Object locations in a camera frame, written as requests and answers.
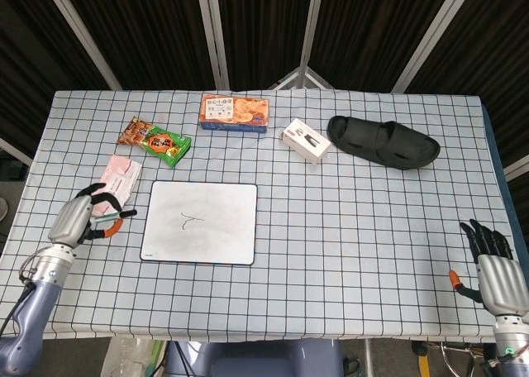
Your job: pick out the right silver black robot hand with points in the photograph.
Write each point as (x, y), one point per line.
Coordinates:
(498, 278)

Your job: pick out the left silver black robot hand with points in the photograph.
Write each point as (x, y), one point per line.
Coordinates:
(70, 224)

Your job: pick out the black whiteboard marker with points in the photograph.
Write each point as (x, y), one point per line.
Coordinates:
(111, 216)

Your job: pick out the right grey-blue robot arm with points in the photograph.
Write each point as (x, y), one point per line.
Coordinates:
(512, 344)

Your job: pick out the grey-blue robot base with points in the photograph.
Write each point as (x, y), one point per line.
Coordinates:
(256, 358)

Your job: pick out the white drawing board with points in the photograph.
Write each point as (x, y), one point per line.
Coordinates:
(215, 228)

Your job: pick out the pink wet wipes pack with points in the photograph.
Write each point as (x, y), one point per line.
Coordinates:
(122, 176)

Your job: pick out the green and orange snack bag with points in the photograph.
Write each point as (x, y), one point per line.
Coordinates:
(165, 143)

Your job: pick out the blue checked tablecloth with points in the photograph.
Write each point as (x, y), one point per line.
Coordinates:
(330, 236)

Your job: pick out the black rubber slipper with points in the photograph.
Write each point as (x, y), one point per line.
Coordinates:
(372, 139)

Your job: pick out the orange and blue biscuit box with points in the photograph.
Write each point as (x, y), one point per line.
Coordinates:
(233, 112)

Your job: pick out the small white product box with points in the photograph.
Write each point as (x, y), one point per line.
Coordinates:
(308, 141)

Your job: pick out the white screen frame post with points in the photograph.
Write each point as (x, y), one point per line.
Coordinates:
(308, 25)
(425, 38)
(82, 34)
(215, 34)

